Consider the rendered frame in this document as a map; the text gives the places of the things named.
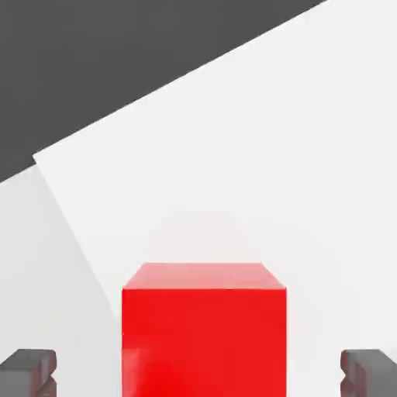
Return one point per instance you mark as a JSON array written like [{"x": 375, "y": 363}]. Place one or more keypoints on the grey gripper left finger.
[{"x": 24, "y": 372}]

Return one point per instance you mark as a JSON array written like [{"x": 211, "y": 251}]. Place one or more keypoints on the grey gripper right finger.
[{"x": 372, "y": 373}]

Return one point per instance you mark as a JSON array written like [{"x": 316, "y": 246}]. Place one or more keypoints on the small red cube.
[{"x": 204, "y": 341}]

